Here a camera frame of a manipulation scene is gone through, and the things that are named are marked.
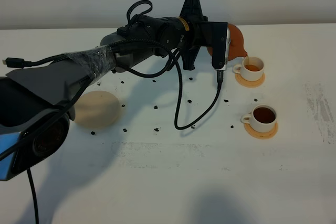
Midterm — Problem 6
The cream round teapot coaster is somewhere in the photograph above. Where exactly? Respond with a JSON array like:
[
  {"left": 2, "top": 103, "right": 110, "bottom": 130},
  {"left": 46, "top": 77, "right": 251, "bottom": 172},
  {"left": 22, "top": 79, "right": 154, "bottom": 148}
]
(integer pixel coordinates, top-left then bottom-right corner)
[{"left": 74, "top": 91, "right": 121, "bottom": 130}]

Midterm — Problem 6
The near orange round coaster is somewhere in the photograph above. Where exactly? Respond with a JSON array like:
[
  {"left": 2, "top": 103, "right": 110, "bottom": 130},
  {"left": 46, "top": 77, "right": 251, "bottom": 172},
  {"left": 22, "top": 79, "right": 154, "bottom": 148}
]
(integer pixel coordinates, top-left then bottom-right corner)
[{"left": 244, "top": 123, "right": 278, "bottom": 140}]

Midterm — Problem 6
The brown clay teapot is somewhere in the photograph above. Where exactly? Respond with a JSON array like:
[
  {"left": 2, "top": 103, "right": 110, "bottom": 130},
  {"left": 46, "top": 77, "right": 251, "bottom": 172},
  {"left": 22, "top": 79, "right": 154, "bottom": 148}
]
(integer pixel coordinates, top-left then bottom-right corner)
[{"left": 207, "top": 24, "right": 250, "bottom": 61}]

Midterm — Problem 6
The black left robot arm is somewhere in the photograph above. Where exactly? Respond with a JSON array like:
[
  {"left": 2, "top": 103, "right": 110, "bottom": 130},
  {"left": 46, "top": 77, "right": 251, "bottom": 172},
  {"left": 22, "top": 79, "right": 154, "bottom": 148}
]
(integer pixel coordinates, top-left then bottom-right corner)
[{"left": 1, "top": 0, "right": 207, "bottom": 181}]

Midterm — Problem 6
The orange round coaster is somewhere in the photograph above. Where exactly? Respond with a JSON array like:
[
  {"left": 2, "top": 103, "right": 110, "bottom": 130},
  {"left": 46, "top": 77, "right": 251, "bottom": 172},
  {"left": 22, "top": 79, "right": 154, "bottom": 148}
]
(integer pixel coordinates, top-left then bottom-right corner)
[
  {"left": 235, "top": 73, "right": 265, "bottom": 88},
  {"left": 244, "top": 123, "right": 278, "bottom": 140}
]

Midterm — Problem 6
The far white teacup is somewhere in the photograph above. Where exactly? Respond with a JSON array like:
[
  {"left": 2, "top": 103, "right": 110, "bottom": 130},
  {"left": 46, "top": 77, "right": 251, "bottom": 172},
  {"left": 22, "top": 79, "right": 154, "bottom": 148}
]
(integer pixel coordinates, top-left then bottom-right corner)
[{"left": 233, "top": 56, "right": 265, "bottom": 82}]

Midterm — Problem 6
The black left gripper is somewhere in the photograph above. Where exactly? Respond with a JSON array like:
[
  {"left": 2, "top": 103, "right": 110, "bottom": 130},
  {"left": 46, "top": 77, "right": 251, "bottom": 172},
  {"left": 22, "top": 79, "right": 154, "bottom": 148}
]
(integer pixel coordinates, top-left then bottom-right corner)
[{"left": 176, "top": 0, "right": 210, "bottom": 71}]

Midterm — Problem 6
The near white teacup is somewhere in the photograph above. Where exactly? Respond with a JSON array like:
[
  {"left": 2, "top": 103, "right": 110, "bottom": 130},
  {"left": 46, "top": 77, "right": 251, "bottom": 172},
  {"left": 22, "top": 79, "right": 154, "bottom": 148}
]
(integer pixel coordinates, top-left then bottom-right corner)
[{"left": 240, "top": 104, "right": 277, "bottom": 133}]

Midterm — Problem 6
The far orange round coaster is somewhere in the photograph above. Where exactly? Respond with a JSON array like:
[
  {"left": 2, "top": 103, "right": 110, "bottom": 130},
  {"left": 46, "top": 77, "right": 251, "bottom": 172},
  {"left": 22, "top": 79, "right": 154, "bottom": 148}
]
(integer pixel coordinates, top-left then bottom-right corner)
[{"left": 235, "top": 73, "right": 265, "bottom": 88}]

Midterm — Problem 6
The white teacup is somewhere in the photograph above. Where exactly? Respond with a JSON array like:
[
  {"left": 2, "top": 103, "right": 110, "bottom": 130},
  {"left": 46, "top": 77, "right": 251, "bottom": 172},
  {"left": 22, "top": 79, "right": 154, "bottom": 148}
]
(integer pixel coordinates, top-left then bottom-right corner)
[
  {"left": 233, "top": 56, "right": 265, "bottom": 82},
  {"left": 240, "top": 104, "right": 277, "bottom": 133}
]

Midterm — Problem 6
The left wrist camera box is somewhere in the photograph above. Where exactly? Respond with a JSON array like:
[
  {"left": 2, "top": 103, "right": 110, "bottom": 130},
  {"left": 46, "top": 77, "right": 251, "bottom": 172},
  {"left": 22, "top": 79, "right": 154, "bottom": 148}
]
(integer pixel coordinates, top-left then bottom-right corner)
[{"left": 194, "top": 22, "right": 230, "bottom": 71}]

